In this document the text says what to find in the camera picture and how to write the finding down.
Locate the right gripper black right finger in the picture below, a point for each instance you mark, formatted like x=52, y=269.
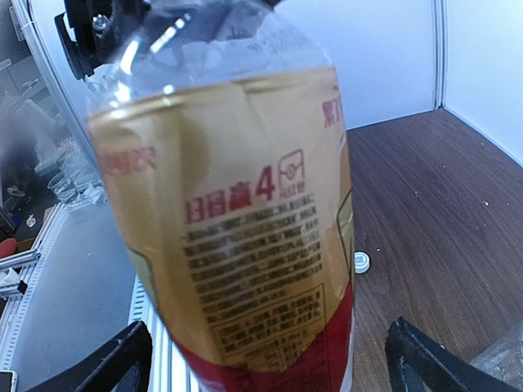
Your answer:
x=415, y=362

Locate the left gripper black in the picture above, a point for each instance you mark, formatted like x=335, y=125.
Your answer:
x=90, y=31

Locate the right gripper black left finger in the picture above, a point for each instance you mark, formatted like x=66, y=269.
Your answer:
x=127, y=355

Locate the clear plastic bottle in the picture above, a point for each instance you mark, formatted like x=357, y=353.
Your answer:
x=503, y=359

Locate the white cap of tea bottle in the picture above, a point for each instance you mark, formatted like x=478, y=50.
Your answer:
x=361, y=262

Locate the amber tea bottle red label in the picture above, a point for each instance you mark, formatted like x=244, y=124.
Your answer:
x=221, y=140

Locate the white smartphone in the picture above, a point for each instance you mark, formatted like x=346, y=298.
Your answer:
x=8, y=381

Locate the red round object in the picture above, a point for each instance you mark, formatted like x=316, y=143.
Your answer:
x=8, y=247

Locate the front aluminium rail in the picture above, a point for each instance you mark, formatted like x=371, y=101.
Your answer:
x=82, y=291

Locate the left aluminium frame post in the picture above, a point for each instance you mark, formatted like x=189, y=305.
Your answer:
x=37, y=22

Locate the aluminium frame post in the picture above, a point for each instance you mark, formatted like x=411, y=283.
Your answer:
x=440, y=35
x=37, y=22

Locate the right aluminium frame post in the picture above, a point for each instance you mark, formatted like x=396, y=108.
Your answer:
x=440, y=35

